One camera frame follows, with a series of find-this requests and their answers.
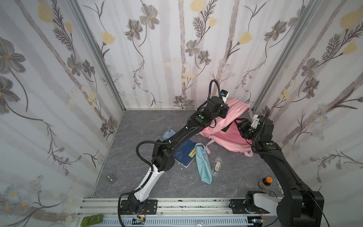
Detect pink backpack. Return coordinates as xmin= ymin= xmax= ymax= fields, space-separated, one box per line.
xmin=199 ymin=98 xmax=253 ymax=157

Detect blue book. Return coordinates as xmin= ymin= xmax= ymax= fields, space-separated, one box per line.
xmin=174 ymin=140 xmax=196 ymax=168

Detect brown and black book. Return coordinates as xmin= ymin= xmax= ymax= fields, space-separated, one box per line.
xmin=221 ymin=126 xmax=230 ymax=134

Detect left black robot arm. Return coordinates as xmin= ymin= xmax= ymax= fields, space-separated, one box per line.
xmin=117 ymin=79 xmax=229 ymax=227

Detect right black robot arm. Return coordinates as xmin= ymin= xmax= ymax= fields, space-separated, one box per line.
xmin=234 ymin=113 xmax=325 ymax=227

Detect light blue pencil sharpener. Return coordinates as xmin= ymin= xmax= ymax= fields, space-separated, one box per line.
xmin=163 ymin=128 xmax=176 ymax=140

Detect teal pencil case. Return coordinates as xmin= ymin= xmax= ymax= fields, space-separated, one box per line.
xmin=195 ymin=143 xmax=212 ymax=184

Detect clear plastic case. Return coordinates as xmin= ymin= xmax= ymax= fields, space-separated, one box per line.
xmin=211 ymin=156 xmax=223 ymax=176

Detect brown bottle orange cap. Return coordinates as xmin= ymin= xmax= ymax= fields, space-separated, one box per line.
xmin=258 ymin=177 xmax=273 ymax=189

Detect green circuit board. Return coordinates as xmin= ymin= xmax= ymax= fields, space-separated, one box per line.
xmin=80 ymin=214 xmax=104 ymax=227

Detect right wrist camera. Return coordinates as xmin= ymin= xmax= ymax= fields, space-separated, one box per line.
xmin=251 ymin=114 xmax=260 ymax=129

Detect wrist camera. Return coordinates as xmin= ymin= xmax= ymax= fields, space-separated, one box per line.
xmin=251 ymin=114 xmax=260 ymax=129
xmin=220 ymin=89 xmax=229 ymax=103

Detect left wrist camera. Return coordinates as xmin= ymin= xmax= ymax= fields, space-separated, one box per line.
xmin=220 ymin=89 xmax=229 ymax=103

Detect white cable duct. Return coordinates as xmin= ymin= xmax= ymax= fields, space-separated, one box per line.
xmin=96 ymin=217 xmax=250 ymax=227

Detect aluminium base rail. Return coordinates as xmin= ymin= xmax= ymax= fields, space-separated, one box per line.
xmin=73 ymin=197 xmax=315 ymax=227

